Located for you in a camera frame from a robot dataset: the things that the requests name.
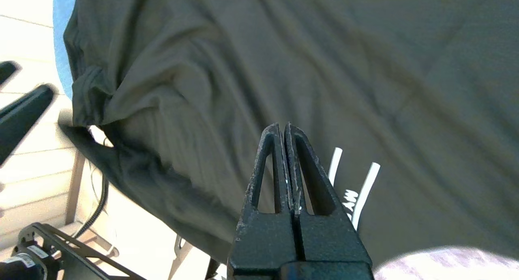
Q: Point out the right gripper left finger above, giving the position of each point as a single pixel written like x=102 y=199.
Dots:
x=263 y=243

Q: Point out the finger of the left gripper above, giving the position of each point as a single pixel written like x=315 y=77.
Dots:
x=7 y=71
x=20 y=117

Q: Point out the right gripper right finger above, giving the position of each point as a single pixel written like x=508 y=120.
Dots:
x=328 y=239

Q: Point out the black printed t-shirt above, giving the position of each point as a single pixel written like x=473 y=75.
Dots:
x=284 y=69

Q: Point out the beige metal strut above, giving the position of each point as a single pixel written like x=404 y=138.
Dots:
x=75 y=186

